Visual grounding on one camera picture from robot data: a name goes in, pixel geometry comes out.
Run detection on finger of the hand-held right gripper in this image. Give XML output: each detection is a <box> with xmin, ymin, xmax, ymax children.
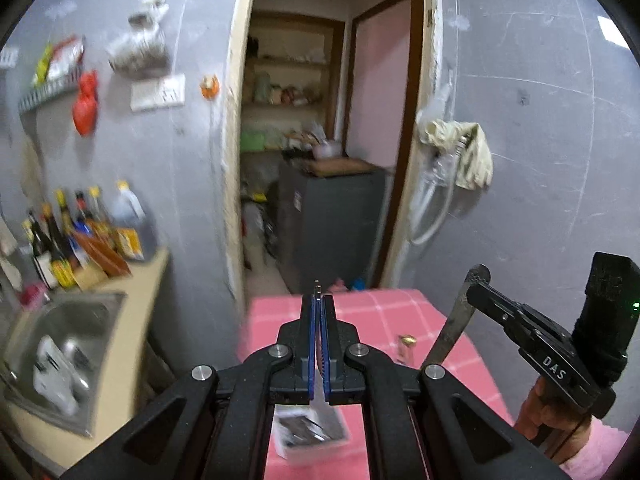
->
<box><xmin>466</xmin><ymin>264</ymin><xmax>525</xmax><ymax>330</ymax></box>

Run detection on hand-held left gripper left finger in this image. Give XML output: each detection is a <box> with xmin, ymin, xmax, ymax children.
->
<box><xmin>60</xmin><ymin>294</ymin><xmax>318</xmax><ymax>480</ymax></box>

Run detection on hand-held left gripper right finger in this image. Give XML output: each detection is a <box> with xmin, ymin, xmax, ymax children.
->
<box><xmin>321</xmin><ymin>294</ymin><xmax>572</xmax><ymax>480</ymax></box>

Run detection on white perforated utensil holder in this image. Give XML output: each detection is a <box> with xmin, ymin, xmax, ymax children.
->
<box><xmin>272</xmin><ymin>404</ymin><xmax>349</xmax><ymax>461</ymax></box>

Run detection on person's right forearm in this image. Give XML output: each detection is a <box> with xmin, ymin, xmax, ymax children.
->
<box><xmin>557</xmin><ymin>417</ymin><xmax>634</xmax><ymax>480</ymax></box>

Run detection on person's right hand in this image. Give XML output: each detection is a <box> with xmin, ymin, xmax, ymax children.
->
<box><xmin>514</xmin><ymin>376</ymin><xmax>592</xmax><ymax>467</ymax></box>

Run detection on pink plaid tablecloth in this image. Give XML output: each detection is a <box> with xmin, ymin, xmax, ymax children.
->
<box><xmin>237</xmin><ymin>287</ymin><xmax>516</xmax><ymax>480</ymax></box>

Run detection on small brass spoon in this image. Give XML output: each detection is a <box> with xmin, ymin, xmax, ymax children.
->
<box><xmin>397</xmin><ymin>334</ymin><xmax>416</xmax><ymax>367</ymax></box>

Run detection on grey cabinet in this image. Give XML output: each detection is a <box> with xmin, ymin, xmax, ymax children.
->
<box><xmin>277</xmin><ymin>157</ymin><xmax>392</xmax><ymax>294</ymax></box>

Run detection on cream rubber gloves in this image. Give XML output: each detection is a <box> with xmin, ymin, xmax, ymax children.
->
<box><xmin>417</xmin><ymin>118</ymin><xmax>494</xmax><ymax>191</ymax></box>

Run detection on wooden board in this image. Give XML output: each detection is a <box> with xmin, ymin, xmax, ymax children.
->
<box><xmin>302</xmin><ymin>156</ymin><xmax>379</xmax><ymax>177</ymax></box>

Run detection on beige kitchen counter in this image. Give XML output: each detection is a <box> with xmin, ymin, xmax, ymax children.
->
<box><xmin>0</xmin><ymin>247</ymin><xmax>171</xmax><ymax>468</ymax></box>

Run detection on steel pot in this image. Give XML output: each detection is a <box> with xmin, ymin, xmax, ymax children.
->
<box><xmin>312</xmin><ymin>139</ymin><xmax>344</xmax><ymax>160</ymax></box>

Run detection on green box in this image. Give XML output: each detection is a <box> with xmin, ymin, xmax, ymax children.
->
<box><xmin>240</xmin><ymin>127</ymin><xmax>286</xmax><ymax>154</ymax></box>

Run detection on large dark oil jug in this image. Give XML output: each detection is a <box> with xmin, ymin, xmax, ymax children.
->
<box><xmin>112</xmin><ymin>180</ymin><xmax>157</xmax><ymax>262</ymax></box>

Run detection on steel kitchen sink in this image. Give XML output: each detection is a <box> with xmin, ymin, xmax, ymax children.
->
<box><xmin>4</xmin><ymin>290</ymin><xmax>127</xmax><ymax>437</ymax></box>

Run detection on brown sauce bottle yellow cap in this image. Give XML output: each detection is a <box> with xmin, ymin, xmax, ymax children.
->
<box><xmin>88</xmin><ymin>185</ymin><xmax>115</xmax><ymax>243</ymax></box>

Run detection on white container in sink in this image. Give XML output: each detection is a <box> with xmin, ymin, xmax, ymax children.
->
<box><xmin>32</xmin><ymin>335</ymin><xmax>92</xmax><ymax>417</ymax></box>

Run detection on dark sauce bottle yellow label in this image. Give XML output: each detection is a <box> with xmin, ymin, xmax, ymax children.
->
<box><xmin>42</xmin><ymin>202</ymin><xmax>78</xmax><ymax>289</ymax></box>

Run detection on dark sauce bottle red cap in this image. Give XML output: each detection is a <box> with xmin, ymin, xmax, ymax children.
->
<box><xmin>74</xmin><ymin>190</ymin><xmax>92</xmax><ymax>233</ymax></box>

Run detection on wooden shelf unit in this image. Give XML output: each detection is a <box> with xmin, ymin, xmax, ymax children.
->
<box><xmin>242</xmin><ymin>10</ymin><xmax>347</xmax><ymax>153</ymax></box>

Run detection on dark sauce bottle white label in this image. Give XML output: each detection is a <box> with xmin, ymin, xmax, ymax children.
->
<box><xmin>29</xmin><ymin>209</ymin><xmax>59</xmax><ymax>290</ymax></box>

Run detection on pink sponge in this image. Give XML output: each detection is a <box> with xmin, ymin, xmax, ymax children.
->
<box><xmin>19</xmin><ymin>284</ymin><xmax>52</xmax><ymax>307</ymax></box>

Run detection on dark sauce bottle yellow cap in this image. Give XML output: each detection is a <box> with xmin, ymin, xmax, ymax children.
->
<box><xmin>55</xmin><ymin>188</ymin><xmax>77</xmax><ymax>233</ymax></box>

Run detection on red plastic bag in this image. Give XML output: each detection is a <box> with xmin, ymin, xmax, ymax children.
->
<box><xmin>72</xmin><ymin>70</ymin><xmax>99</xmax><ymax>137</ymax></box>

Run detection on clear bag of dried goods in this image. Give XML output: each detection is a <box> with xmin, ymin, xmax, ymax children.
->
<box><xmin>107</xmin><ymin>24</ymin><xmax>169</xmax><ymax>74</ymax></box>

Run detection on white plastic bag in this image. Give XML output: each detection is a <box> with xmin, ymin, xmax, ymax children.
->
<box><xmin>128</xmin><ymin>0</ymin><xmax>169</xmax><ymax>27</ymax></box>

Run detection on colourful seasoning packets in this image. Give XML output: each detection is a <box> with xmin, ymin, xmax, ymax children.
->
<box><xmin>32</xmin><ymin>36</ymin><xmax>84</xmax><ymax>87</ymax></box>

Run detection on white hose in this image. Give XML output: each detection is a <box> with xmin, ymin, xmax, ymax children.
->
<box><xmin>407</xmin><ymin>159</ymin><xmax>459</xmax><ymax>247</ymax></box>

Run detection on wooden door frame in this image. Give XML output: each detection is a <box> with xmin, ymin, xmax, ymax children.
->
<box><xmin>220</xmin><ymin>0</ymin><xmax>444</xmax><ymax>306</ymax></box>

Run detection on white switch socket panel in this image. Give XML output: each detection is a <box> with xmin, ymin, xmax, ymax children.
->
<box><xmin>130</xmin><ymin>73</ymin><xmax>186</xmax><ymax>112</ymax></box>

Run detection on metal wall rack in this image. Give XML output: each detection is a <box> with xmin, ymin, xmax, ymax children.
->
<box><xmin>18</xmin><ymin>66</ymin><xmax>87</xmax><ymax>112</ymax></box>

